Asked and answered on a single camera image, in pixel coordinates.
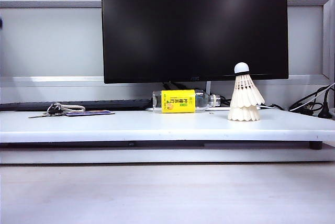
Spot white feather shuttlecock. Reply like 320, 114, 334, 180
229, 62, 266, 109
227, 104, 261, 123

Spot clear bottle yellow label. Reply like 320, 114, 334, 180
152, 89, 222, 114

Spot white desk riser board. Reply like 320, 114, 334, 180
0, 108, 335, 143

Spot black computer monitor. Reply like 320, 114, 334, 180
100, 0, 289, 84

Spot purple orange key card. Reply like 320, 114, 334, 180
65, 109, 116, 117

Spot bunch of metal keys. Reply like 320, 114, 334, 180
28, 102, 65, 119

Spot grey aluminium office partition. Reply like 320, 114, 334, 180
0, 0, 335, 104

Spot black computer keyboard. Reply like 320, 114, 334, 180
0, 99, 152, 112

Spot black power plug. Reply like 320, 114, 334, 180
318, 87, 334, 119

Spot white braided lanyard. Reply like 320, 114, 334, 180
59, 104, 87, 113

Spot white cable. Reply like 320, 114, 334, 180
258, 84, 335, 112

